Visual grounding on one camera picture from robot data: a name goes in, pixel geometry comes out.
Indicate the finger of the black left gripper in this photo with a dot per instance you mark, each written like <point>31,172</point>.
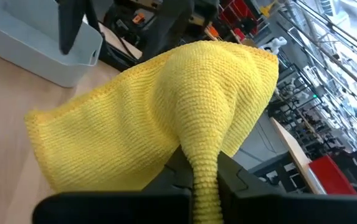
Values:
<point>70,25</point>

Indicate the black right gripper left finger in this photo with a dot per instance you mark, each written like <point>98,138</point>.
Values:
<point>178,174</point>

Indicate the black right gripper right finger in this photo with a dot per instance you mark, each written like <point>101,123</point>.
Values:
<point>231,183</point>

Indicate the large yellow microfiber towel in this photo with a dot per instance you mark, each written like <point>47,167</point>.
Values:
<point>134,124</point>

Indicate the grey plastic bin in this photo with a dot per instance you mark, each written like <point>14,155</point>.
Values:
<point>25,37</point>

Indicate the wooden table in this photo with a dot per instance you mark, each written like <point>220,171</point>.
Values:
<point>293,152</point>

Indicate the red box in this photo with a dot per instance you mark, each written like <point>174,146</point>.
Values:
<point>331,175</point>

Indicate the black metal shelving rack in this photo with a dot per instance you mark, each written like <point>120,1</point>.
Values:
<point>293,93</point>

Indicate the white figurine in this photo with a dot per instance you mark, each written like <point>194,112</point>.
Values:
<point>274,43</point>

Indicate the red crates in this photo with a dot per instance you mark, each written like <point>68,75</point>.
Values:
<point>237,9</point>

